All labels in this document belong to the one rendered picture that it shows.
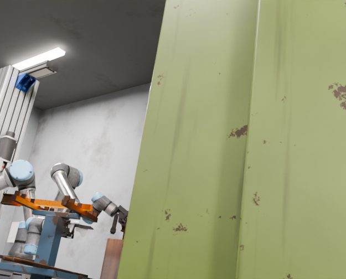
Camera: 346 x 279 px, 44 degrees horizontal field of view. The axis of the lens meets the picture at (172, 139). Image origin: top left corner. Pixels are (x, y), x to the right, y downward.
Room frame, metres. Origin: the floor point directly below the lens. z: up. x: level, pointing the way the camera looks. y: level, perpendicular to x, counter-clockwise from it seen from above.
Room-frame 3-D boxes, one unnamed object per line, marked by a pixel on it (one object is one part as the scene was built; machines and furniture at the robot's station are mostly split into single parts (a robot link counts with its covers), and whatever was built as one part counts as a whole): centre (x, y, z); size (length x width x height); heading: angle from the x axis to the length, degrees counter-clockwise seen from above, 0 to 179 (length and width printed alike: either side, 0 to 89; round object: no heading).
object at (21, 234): (2.75, 0.82, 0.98); 0.13 x 0.12 x 0.14; 140
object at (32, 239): (2.32, 0.65, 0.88); 0.11 x 0.08 x 0.11; 8
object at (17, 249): (2.75, 0.82, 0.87); 0.15 x 0.15 x 0.10
